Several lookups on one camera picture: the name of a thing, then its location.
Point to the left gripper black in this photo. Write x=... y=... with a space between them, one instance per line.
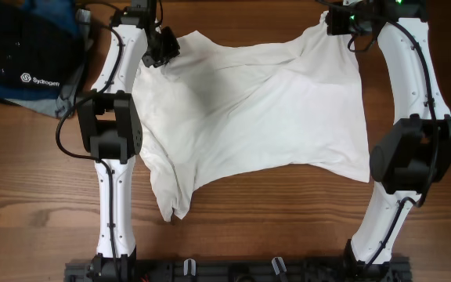
x=172 y=49

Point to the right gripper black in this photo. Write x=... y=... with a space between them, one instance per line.
x=333 y=19

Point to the white polo shirt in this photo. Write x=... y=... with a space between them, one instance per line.
x=215 y=111

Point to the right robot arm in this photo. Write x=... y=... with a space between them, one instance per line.
x=417 y=151

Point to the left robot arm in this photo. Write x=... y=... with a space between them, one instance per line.
x=112 y=135

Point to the blue folded shirt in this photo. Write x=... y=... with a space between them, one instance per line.
x=59 y=15

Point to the black folded shirt with logo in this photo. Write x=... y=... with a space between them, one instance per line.
x=26 y=47

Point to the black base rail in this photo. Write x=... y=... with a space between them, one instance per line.
x=303 y=270

